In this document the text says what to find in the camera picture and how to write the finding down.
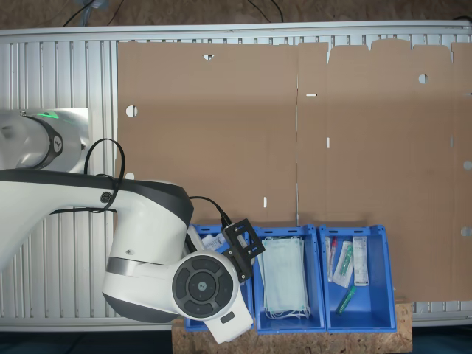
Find blue bin holding cotton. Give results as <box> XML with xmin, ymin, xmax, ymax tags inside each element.
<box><xmin>183</xmin><ymin>221</ymin><xmax>255</xmax><ymax>331</ymax></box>

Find pale green face mask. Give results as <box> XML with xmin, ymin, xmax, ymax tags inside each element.
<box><xmin>261</xmin><ymin>237</ymin><xmax>310</xmax><ymax>311</ymax></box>
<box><xmin>256</xmin><ymin>235</ymin><xmax>313</xmax><ymax>321</ymax></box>

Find blue bin holding masks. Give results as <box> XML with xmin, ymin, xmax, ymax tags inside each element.
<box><xmin>250</xmin><ymin>223</ymin><xmax>327</xmax><ymax>335</ymax></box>

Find red-capped tube in packet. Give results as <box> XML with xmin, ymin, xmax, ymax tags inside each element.
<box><xmin>324</xmin><ymin>235</ymin><xmax>339</xmax><ymax>283</ymax></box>

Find chipboard wood block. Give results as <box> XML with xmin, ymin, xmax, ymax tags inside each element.
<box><xmin>171</xmin><ymin>300</ymin><xmax>414</xmax><ymax>354</ymax></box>

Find green tube in clear packet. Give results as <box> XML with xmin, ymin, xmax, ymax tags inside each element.
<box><xmin>331</xmin><ymin>240</ymin><xmax>355</xmax><ymax>289</ymax></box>

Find loose green tube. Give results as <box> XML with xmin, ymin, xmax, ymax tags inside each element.
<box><xmin>336</xmin><ymin>285</ymin><xmax>358</xmax><ymax>316</ymax></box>

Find white printed flat packet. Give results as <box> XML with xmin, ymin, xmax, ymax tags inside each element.
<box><xmin>352</xmin><ymin>235</ymin><xmax>370</xmax><ymax>288</ymax></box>

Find blue bin holding tubes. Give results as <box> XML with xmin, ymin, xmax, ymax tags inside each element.
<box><xmin>319</xmin><ymin>223</ymin><xmax>398</xmax><ymax>333</ymax></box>

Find brown cardboard sheet with flaps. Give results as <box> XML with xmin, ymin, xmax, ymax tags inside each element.
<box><xmin>296</xmin><ymin>38</ymin><xmax>472</xmax><ymax>303</ymax></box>

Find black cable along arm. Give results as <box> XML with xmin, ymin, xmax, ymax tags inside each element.
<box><xmin>51</xmin><ymin>138</ymin><xmax>233</xmax><ymax>226</ymax></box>

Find black cables on floor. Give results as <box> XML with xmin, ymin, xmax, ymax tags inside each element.
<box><xmin>246</xmin><ymin>0</ymin><xmax>285</xmax><ymax>23</ymax></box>

